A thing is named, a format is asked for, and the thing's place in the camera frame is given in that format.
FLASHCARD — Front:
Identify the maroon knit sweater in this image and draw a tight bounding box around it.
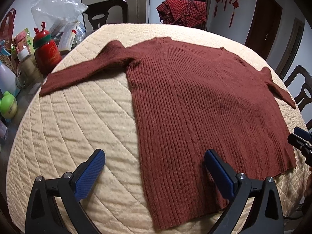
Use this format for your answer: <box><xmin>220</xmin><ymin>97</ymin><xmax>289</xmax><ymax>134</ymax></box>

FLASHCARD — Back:
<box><xmin>40</xmin><ymin>37</ymin><xmax>296</xmax><ymax>230</ymax></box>

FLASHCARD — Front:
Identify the black chair at right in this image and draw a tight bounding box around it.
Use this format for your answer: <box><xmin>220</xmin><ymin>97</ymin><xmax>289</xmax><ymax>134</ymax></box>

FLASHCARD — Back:
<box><xmin>284</xmin><ymin>65</ymin><xmax>312</xmax><ymax>113</ymax></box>

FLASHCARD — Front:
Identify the glass jar white lid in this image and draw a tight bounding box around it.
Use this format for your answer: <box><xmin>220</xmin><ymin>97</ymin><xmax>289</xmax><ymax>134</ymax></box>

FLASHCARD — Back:
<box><xmin>16</xmin><ymin>48</ymin><xmax>43</xmax><ymax>89</ymax></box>

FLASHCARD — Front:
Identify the red reindeer thermos bottle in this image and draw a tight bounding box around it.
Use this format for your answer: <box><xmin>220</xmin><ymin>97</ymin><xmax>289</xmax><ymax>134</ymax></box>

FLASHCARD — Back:
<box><xmin>33</xmin><ymin>21</ymin><xmax>61</xmax><ymax>77</ymax></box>

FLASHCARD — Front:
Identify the white bottle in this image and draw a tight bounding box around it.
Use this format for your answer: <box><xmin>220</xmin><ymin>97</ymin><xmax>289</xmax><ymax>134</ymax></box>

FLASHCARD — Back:
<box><xmin>0</xmin><ymin>62</ymin><xmax>20</xmax><ymax>97</ymax></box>

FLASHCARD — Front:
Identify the dark wooden door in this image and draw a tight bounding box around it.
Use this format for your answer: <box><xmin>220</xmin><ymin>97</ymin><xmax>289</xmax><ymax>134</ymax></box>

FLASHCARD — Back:
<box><xmin>245</xmin><ymin>0</ymin><xmax>282</xmax><ymax>60</ymax></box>

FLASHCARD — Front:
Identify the black chair behind table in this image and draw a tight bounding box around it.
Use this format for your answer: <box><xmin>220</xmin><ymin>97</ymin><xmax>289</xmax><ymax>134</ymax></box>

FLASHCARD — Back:
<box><xmin>84</xmin><ymin>0</ymin><xmax>129</xmax><ymax>30</ymax></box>

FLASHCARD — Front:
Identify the clear plastic bag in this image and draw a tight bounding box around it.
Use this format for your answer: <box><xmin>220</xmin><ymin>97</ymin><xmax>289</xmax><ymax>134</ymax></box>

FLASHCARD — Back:
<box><xmin>31</xmin><ymin>0</ymin><xmax>88</xmax><ymax>43</ymax></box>

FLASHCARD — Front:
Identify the red gift bag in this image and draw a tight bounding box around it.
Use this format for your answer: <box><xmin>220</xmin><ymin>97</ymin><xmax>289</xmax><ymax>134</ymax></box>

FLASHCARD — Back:
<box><xmin>0</xmin><ymin>8</ymin><xmax>16</xmax><ymax>49</ymax></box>

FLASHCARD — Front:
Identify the red plaid shirt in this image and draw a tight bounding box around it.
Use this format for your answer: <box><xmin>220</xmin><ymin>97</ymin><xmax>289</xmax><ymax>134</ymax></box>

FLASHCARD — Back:
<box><xmin>156</xmin><ymin>0</ymin><xmax>207</xmax><ymax>30</ymax></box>

